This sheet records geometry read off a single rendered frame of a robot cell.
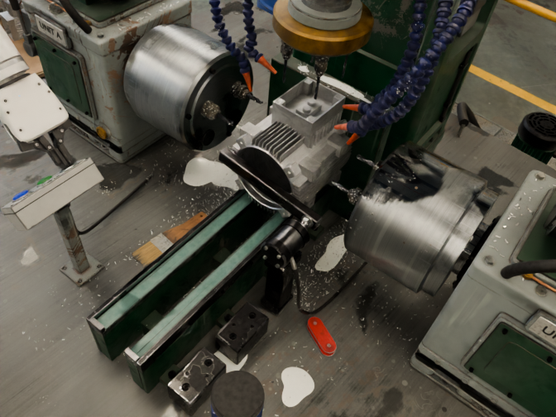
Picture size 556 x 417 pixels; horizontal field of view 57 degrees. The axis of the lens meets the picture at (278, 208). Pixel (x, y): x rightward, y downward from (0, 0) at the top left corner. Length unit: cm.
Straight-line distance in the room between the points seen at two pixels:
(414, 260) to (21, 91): 75
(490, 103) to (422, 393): 245
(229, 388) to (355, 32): 61
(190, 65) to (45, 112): 31
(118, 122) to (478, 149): 102
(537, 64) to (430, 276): 306
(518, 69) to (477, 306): 296
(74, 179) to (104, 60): 33
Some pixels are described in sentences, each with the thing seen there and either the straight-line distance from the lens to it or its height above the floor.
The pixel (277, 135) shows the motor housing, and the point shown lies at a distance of 105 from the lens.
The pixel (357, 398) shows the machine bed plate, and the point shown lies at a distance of 108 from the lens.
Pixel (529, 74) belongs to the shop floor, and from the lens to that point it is 377.
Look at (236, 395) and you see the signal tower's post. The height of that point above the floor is 122.
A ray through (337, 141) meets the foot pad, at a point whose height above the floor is 108.
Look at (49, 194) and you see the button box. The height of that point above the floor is 107.
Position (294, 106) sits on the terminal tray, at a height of 112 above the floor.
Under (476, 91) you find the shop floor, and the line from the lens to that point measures 342.
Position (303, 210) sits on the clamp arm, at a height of 103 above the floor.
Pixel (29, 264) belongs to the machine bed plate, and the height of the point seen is 80.
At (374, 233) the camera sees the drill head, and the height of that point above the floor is 108.
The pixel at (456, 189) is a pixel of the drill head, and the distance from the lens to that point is 94.
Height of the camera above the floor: 178
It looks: 49 degrees down
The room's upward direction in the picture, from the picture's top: 7 degrees clockwise
